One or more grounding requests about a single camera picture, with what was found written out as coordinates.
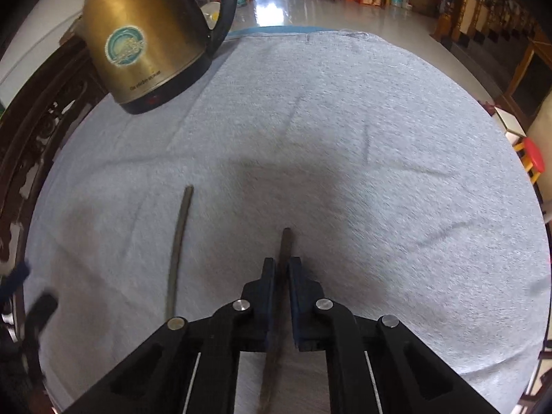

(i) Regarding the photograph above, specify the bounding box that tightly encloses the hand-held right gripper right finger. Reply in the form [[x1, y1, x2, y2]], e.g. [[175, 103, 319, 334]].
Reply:
[[289, 257, 501, 414]]

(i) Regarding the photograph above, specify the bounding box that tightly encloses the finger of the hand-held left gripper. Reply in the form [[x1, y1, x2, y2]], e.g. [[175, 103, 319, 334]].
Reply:
[[0, 261, 32, 308], [22, 292, 59, 348]]

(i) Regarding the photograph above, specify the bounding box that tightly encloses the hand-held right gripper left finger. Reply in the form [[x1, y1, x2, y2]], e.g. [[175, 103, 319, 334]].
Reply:
[[65, 258, 277, 414]]

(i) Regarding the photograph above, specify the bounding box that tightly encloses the grey-brown chopstick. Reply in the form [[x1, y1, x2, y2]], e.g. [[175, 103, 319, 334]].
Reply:
[[258, 228, 296, 414], [165, 185, 195, 321]]

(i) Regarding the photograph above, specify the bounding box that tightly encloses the dark carved wooden chair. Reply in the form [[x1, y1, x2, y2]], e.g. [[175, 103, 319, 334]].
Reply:
[[0, 34, 108, 414]]

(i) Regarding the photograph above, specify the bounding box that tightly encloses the grey tablecloth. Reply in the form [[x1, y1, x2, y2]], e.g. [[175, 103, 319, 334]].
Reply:
[[23, 30, 552, 414]]

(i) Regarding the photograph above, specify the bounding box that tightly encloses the blue cloth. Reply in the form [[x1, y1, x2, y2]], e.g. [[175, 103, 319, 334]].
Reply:
[[226, 25, 322, 39]]

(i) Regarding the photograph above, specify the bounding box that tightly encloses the gold electric kettle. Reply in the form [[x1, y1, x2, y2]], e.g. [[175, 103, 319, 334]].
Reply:
[[81, 0, 239, 115]]

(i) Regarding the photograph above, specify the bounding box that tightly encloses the red stool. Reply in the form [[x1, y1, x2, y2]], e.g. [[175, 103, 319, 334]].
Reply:
[[514, 137, 548, 187]]

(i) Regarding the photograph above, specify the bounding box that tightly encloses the small white box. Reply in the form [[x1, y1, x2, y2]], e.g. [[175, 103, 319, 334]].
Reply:
[[493, 106, 528, 137]]

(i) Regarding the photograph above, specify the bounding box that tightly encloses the wooden staircase railing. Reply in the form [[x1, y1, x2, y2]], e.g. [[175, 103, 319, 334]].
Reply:
[[430, 0, 552, 55]]

